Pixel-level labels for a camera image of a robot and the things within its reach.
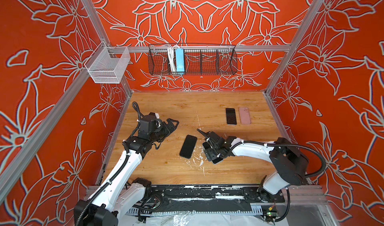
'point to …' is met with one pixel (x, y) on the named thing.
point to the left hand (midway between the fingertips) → (174, 125)
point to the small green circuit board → (271, 214)
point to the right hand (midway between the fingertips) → (209, 152)
